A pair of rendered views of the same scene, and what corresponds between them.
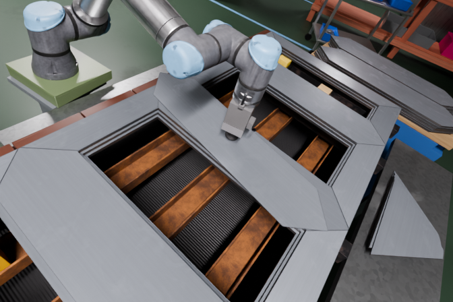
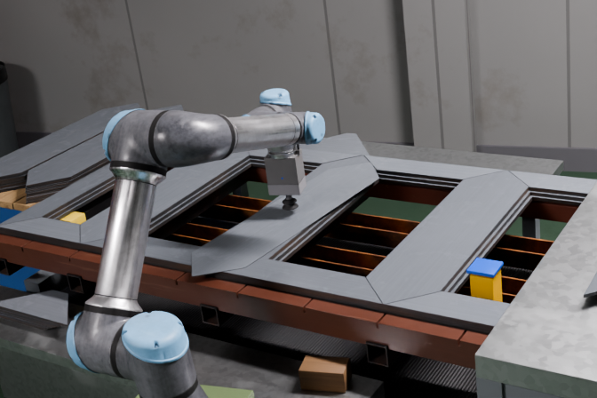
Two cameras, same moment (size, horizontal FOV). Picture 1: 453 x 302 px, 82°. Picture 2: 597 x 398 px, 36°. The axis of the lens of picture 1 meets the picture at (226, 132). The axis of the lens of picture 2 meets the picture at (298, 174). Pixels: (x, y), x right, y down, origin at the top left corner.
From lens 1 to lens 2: 215 cm
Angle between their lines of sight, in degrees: 67
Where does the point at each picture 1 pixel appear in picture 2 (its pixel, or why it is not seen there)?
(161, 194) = (337, 342)
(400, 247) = (357, 148)
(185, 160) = (271, 338)
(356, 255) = not seen: hidden behind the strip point
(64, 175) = (398, 272)
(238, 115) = (299, 163)
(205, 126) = (281, 227)
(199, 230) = not seen: hidden behind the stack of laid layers
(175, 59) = (319, 123)
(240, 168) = (329, 202)
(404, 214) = (320, 147)
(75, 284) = (480, 235)
